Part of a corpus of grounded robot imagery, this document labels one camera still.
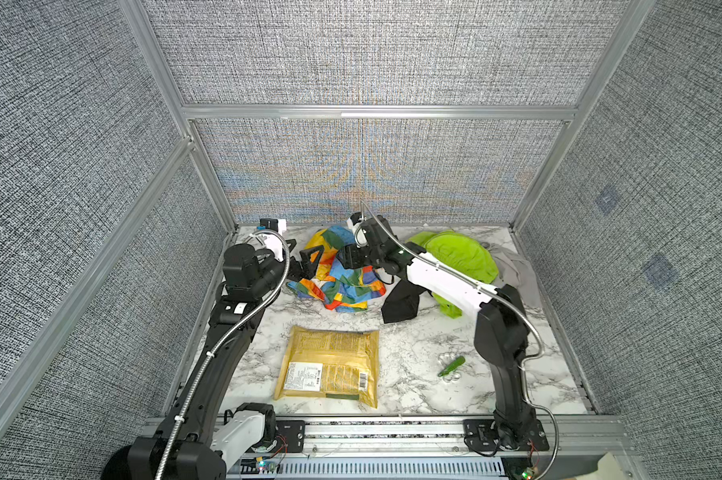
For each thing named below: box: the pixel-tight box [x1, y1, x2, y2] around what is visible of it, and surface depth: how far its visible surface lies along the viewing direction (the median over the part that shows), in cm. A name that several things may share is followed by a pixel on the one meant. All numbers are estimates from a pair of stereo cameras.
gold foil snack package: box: [274, 326, 380, 409], surface depth 81 cm
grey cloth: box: [480, 242, 542, 307], surface depth 102 cm
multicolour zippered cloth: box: [286, 226, 387, 312], surface depth 97 cm
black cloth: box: [381, 279, 433, 324], surface depth 97 cm
